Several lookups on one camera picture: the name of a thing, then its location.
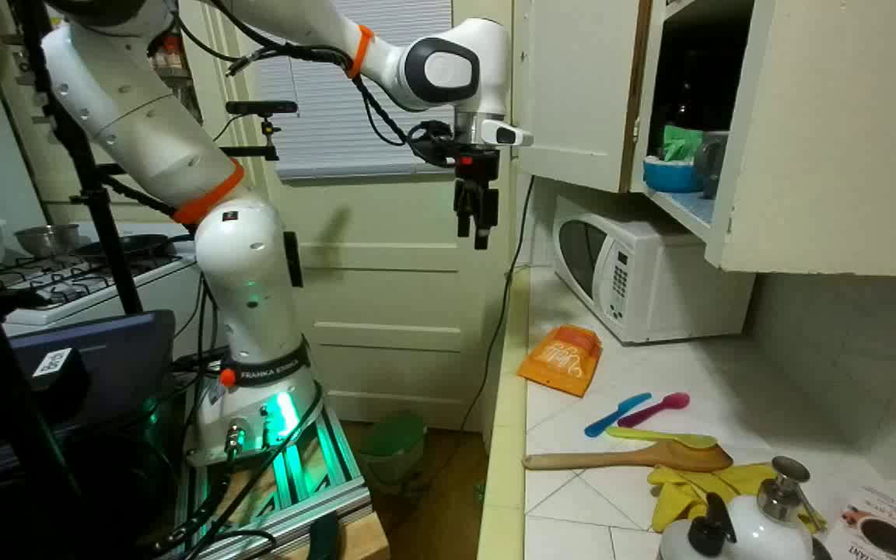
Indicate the blue plastic spoon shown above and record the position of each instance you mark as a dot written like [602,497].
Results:
[592,430]

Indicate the white microwave oven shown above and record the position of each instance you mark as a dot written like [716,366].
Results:
[643,275]

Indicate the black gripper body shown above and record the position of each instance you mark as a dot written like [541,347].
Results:
[475,167]

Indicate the wooden spoon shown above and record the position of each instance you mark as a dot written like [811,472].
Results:
[654,457]

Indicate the gas stove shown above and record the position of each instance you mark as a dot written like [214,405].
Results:
[83,287]

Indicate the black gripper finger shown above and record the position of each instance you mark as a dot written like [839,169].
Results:
[462,209]
[483,216]

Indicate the orange packet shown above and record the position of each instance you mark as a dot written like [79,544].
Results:
[563,359]

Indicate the green bucket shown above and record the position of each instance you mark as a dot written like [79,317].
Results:
[392,453]

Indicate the printed paper sheet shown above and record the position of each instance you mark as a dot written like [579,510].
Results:
[862,526]

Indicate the black camera on stand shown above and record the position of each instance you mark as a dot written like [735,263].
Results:
[262,113]

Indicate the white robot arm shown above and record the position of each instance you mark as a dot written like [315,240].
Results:
[103,79]

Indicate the yellow rubber gloves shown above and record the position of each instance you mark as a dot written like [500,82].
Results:
[681,493]

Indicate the cream cabinet door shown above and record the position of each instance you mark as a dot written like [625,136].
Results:
[811,169]

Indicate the white kettle black handle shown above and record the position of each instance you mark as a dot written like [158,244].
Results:
[753,526]

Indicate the pink plastic spoon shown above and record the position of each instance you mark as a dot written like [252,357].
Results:
[666,403]

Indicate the blue bowl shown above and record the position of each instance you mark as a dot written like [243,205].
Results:
[671,175]

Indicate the green plastic spoon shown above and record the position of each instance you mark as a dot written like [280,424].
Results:
[689,439]

